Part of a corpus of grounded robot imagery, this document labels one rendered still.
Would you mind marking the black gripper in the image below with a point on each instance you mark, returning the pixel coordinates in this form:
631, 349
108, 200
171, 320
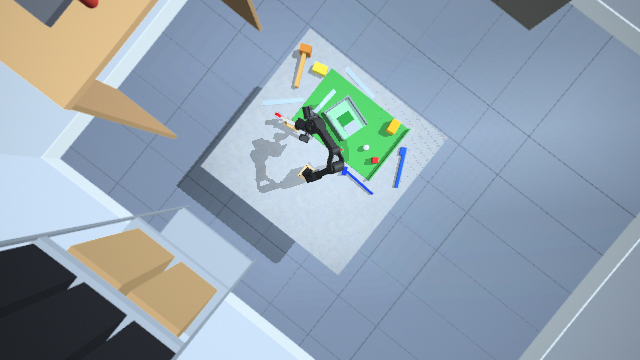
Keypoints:
304, 137

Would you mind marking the yellow rectangular block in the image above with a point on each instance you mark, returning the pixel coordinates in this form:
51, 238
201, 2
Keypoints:
392, 127

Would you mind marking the yellow flat block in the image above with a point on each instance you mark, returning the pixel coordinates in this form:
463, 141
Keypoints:
320, 69

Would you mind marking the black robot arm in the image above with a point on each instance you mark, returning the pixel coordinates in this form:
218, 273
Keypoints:
317, 125

